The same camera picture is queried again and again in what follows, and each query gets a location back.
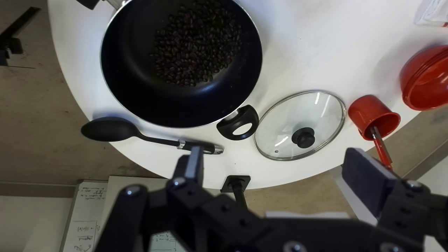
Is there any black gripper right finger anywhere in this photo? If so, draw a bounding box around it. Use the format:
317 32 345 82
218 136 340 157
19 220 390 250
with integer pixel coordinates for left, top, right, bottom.
341 145 400 221

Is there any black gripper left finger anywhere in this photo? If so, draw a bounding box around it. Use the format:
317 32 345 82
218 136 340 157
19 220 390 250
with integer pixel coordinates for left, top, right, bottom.
181 144 205 186

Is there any glass pot lid black knob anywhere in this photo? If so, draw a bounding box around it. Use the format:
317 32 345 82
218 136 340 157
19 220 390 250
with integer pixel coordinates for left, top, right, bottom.
253 89 348 162

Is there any red mug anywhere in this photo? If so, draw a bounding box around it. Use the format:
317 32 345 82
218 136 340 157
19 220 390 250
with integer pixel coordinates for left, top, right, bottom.
347 94 401 141

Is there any black plastic serving spoon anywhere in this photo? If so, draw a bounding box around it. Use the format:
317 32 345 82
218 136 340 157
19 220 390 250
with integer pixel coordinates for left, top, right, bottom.
79 116 225 155

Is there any roasted coffee beans layer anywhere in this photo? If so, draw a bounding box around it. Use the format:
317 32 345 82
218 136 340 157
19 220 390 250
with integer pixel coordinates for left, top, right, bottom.
152 1 243 88

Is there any white board with writing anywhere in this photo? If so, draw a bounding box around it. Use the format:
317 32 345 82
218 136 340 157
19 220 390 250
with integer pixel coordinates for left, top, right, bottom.
60 175 187 252

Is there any red bowl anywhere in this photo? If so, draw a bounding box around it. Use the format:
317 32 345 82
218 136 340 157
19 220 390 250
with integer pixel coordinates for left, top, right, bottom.
398 43 448 112

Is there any red utensil handle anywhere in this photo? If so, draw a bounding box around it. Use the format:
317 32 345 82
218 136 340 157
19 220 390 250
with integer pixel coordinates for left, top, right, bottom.
369 124 394 172

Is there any black camera stand pole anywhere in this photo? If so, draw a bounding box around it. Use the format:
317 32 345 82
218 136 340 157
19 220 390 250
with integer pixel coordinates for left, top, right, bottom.
219 173 251 213

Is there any black two-handled cooking pot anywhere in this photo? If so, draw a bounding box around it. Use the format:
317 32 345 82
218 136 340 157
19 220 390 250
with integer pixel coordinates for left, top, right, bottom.
75 0 263 141

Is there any black tripod camera mount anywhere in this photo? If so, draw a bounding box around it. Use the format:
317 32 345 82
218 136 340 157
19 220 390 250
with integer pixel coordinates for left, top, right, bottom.
0 5 41 67

